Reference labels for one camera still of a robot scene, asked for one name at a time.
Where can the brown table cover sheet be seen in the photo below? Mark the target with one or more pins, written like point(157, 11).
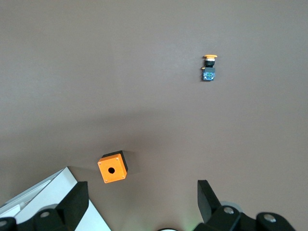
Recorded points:
point(144, 72)

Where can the white drawer cabinet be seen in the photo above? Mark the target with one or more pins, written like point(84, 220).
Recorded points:
point(53, 190)

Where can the orange box with hole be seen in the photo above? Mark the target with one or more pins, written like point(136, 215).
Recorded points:
point(119, 169)

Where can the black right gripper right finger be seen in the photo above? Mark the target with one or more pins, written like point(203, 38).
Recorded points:
point(209, 204)

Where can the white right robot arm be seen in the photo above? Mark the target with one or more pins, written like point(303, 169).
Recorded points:
point(168, 229)

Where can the orange push button switch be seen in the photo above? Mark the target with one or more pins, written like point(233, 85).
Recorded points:
point(209, 75)

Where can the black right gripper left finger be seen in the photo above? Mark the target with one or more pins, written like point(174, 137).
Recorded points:
point(77, 199)

